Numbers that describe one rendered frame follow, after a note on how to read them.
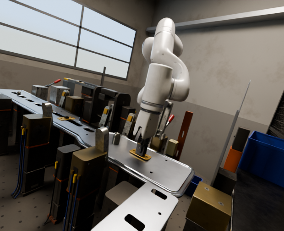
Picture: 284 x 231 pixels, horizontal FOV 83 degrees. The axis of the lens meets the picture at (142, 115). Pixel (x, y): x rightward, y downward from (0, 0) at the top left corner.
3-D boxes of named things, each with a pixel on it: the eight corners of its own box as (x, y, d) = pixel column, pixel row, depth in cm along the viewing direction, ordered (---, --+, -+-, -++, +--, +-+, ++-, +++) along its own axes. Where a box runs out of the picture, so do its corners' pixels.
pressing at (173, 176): (-15, 89, 108) (-15, 86, 108) (23, 91, 127) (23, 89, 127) (178, 203, 43) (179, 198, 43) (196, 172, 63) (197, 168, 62)
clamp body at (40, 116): (8, 193, 68) (13, 114, 61) (37, 181, 79) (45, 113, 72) (14, 201, 65) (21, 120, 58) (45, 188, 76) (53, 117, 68)
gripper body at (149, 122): (149, 105, 65) (143, 130, 67) (135, 105, 56) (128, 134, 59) (166, 110, 62) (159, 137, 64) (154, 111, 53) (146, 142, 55)
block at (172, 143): (148, 212, 75) (168, 140, 68) (151, 208, 78) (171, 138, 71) (155, 217, 74) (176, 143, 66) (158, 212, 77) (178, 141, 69)
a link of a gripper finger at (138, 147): (139, 136, 61) (136, 152, 63) (135, 138, 59) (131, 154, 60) (146, 139, 60) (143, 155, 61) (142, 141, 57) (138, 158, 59)
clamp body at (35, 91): (27, 129, 131) (31, 85, 123) (42, 127, 141) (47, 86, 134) (32, 132, 127) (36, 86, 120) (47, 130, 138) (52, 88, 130)
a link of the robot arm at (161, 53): (185, 55, 76) (182, 108, 60) (151, 47, 75) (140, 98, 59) (193, 37, 68) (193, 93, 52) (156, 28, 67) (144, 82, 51)
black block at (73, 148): (38, 222, 60) (46, 149, 54) (63, 207, 68) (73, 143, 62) (46, 231, 57) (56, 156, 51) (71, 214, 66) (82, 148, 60)
